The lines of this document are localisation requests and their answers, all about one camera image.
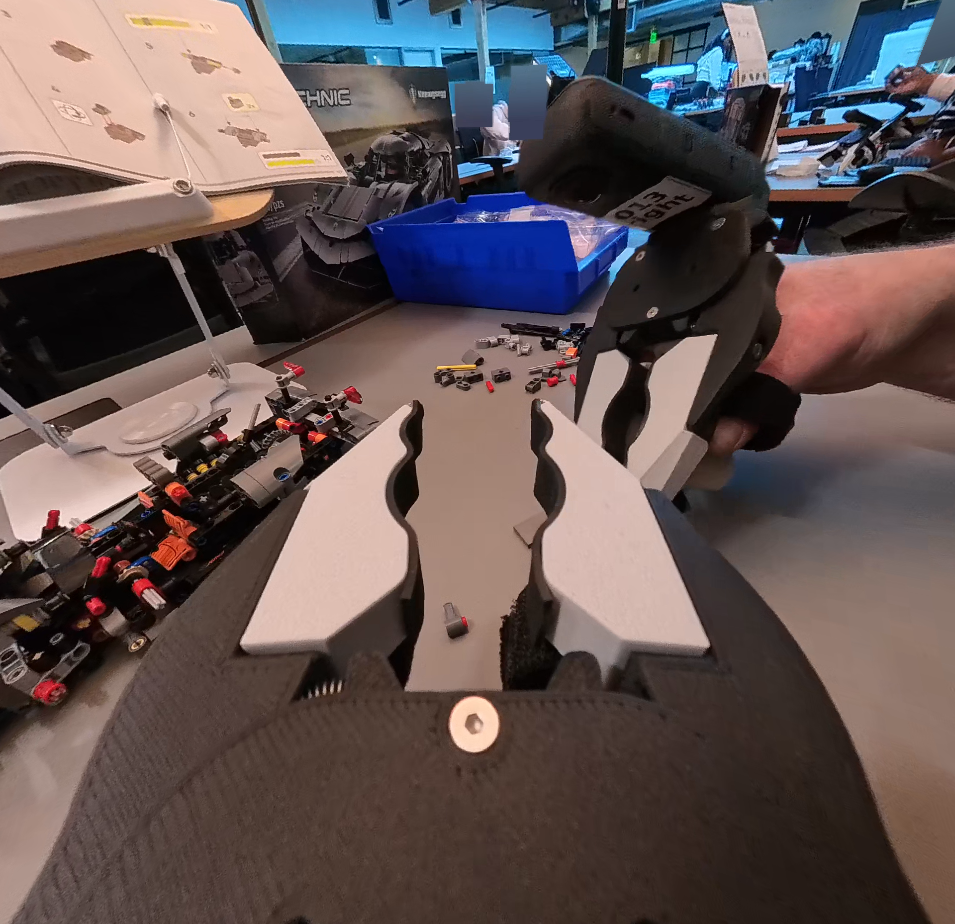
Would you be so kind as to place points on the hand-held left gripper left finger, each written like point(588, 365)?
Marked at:
point(328, 566)

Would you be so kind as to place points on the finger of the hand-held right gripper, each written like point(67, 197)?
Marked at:
point(671, 402)
point(601, 394)

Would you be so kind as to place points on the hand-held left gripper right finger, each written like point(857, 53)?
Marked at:
point(619, 566)

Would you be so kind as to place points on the grey lego tile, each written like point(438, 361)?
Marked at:
point(531, 530)

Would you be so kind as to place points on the another person's forearm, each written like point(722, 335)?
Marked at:
point(918, 81)

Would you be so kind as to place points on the person's right forearm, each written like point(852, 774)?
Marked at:
point(918, 320)

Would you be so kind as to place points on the pile of loose lego pieces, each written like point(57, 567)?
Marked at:
point(501, 376)

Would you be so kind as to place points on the large lego car model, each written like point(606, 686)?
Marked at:
point(268, 476)

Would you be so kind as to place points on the grey lego pin red tip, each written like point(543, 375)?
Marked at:
point(453, 619)

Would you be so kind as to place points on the upright background lego box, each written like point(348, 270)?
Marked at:
point(750, 103)

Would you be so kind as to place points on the background lego model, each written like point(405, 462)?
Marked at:
point(865, 141)

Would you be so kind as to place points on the dark lego set box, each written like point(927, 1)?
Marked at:
point(358, 118)

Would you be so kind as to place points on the lego instruction booklet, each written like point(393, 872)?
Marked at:
point(149, 59)

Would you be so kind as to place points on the clear plastic bags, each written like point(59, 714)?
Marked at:
point(537, 219)

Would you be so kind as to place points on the blue plastic bin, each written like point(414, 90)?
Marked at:
point(485, 267)

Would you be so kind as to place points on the black pillar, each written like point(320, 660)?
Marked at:
point(619, 21)

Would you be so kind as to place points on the white book stand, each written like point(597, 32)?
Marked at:
point(97, 215)

